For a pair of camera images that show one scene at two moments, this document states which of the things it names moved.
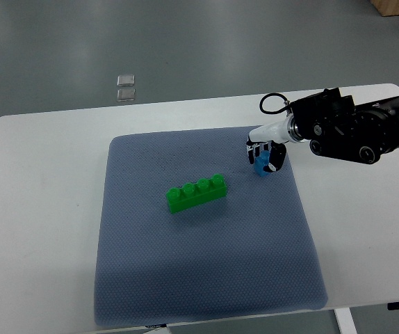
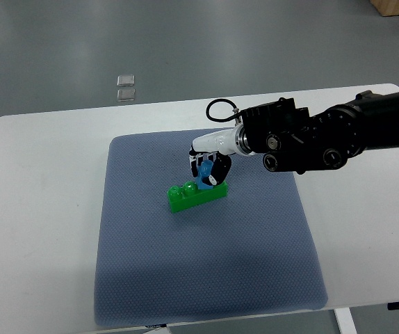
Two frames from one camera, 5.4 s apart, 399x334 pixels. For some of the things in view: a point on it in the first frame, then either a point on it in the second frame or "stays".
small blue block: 261,161 → 204,170
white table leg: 345,321 stays
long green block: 194,195 stays
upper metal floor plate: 126,81 stays
